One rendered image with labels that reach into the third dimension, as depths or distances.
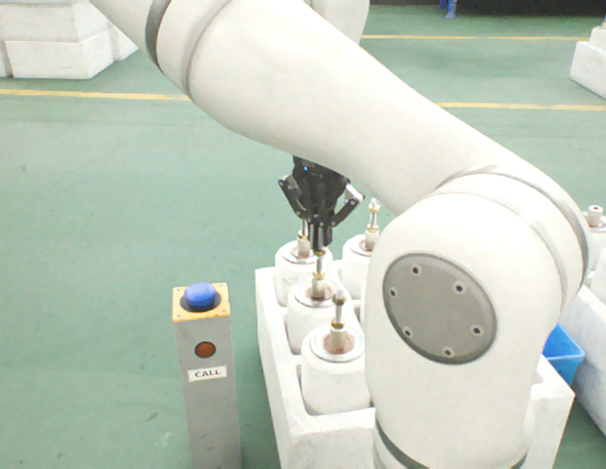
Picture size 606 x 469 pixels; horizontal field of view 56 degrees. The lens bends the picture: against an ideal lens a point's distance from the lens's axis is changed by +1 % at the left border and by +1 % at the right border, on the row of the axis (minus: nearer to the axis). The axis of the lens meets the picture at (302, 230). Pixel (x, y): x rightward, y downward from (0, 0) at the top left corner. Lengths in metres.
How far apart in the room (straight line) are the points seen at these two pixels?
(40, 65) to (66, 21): 0.28
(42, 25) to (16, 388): 2.33
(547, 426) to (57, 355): 0.87
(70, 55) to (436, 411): 3.02
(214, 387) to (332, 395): 0.16
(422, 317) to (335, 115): 0.13
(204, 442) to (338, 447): 0.20
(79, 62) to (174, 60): 2.86
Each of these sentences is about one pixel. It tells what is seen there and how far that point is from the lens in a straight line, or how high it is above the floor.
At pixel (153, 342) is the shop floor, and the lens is 1.20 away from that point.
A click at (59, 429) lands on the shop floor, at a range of 1.08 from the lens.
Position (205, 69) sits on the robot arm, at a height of 0.67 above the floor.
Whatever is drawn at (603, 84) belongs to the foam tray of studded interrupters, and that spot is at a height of 0.05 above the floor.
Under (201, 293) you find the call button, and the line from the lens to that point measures 0.73.
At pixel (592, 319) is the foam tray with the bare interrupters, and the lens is 1.06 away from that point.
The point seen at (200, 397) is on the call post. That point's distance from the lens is 0.81.
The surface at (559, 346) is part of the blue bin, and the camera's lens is 1.11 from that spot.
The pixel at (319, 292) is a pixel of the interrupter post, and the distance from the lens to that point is 0.84.
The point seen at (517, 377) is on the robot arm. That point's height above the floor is 0.56.
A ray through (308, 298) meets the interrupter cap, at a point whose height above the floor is 0.25.
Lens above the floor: 0.75
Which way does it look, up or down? 29 degrees down
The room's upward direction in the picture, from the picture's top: straight up
